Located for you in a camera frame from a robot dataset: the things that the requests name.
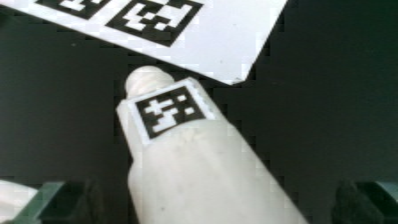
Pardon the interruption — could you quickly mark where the white marker sheet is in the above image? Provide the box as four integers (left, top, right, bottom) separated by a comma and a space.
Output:
0, 0, 288, 85

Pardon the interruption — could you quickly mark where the white cylindrical table leg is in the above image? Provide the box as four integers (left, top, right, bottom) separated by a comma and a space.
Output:
117, 66, 309, 224

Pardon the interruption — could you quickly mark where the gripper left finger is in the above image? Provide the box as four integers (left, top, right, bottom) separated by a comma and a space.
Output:
0, 180, 96, 224

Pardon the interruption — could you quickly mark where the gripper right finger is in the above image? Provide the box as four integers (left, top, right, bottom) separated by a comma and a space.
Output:
334, 181, 398, 224

